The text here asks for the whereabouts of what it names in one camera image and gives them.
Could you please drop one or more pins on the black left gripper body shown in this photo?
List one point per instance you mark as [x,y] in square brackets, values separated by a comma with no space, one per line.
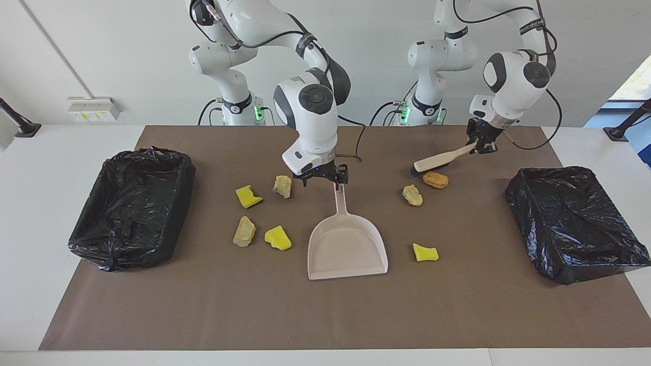
[483,131]

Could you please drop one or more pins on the black monitor stand foot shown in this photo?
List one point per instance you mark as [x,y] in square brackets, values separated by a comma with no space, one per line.
[28,129]
[618,133]

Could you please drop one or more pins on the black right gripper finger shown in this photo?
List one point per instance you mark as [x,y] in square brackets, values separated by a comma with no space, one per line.
[307,178]
[342,175]

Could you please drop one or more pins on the beige plastic dustpan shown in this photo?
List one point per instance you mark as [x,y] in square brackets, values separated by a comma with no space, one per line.
[346,249]

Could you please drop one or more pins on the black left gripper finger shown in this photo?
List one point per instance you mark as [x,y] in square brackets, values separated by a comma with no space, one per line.
[490,146]
[473,142]

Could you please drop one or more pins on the beige foam rock chunk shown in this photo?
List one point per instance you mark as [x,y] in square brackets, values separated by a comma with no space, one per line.
[244,231]

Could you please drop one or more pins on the pale yellow foam chunk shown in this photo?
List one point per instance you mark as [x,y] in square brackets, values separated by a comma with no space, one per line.
[412,195]

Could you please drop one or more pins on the brown potato shaped lump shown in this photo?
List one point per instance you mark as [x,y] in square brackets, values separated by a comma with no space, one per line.
[436,180]

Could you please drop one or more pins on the bright window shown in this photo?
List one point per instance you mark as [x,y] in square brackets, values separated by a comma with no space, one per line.
[638,84]

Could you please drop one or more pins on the bin lined with black bag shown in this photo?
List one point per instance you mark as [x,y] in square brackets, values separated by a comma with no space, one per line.
[574,223]
[132,213]

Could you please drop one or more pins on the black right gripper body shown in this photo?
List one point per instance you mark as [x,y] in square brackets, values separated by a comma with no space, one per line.
[320,170]

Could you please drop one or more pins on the brown table mat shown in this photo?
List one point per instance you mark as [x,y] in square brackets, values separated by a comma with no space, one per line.
[325,315]

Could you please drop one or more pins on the white wall socket box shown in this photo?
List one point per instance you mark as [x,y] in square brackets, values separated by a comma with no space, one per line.
[94,109]

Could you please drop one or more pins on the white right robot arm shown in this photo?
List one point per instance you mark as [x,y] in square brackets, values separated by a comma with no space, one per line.
[310,122]

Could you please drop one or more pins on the pale ridged foam chunk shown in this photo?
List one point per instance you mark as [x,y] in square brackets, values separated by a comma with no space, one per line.
[283,186]

